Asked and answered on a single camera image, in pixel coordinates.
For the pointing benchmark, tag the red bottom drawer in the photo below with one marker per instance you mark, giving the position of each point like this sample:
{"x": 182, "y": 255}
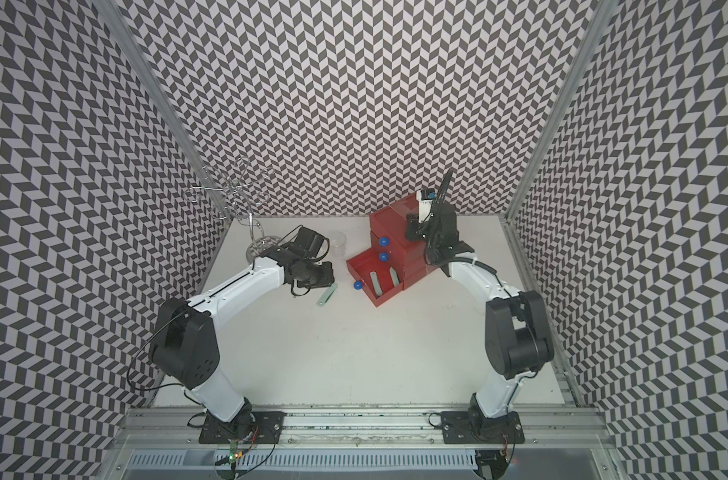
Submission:
{"x": 360, "y": 266}

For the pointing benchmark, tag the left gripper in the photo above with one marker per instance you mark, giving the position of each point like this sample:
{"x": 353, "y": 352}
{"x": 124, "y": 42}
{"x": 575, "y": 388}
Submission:
{"x": 328, "y": 279}

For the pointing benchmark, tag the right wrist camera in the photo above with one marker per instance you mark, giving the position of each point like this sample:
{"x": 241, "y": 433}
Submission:
{"x": 426, "y": 198}

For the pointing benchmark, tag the wire mug tree stand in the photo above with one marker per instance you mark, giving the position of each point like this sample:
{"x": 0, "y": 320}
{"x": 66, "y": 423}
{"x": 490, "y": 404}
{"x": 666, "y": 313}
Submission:
{"x": 234, "y": 201}

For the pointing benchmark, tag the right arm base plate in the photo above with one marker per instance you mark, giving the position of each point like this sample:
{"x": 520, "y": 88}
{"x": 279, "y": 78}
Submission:
{"x": 471, "y": 427}

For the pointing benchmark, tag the red top drawer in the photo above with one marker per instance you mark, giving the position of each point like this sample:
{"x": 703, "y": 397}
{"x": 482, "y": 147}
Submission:
{"x": 392, "y": 220}

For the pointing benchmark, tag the red drawer cabinet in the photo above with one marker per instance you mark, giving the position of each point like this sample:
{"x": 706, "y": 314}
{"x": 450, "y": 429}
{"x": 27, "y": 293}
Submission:
{"x": 410, "y": 279}

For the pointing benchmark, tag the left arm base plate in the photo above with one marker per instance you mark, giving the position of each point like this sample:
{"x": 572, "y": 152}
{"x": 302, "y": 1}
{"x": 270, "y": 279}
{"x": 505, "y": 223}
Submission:
{"x": 251, "y": 428}

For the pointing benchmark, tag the aluminium front rail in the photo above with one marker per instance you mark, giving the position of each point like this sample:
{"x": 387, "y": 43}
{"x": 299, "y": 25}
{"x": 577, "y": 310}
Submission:
{"x": 544, "y": 426}

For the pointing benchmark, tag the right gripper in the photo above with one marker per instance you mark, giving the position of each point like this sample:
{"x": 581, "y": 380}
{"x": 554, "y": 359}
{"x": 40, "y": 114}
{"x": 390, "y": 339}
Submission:
{"x": 412, "y": 228}

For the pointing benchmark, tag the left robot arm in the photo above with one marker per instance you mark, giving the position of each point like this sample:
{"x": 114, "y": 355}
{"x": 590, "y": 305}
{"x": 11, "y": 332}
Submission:
{"x": 185, "y": 344}

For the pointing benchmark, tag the clear plastic cup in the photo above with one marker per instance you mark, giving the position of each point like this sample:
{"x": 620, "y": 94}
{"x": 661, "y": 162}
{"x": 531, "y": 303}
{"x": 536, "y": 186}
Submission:
{"x": 338, "y": 244}

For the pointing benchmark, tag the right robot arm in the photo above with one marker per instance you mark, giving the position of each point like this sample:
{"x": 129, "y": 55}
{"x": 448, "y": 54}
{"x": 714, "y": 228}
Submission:
{"x": 516, "y": 335}

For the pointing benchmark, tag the mint knife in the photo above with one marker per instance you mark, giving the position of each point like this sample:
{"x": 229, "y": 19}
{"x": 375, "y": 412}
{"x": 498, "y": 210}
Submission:
{"x": 394, "y": 276}
{"x": 326, "y": 296}
{"x": 376, "y": 284}

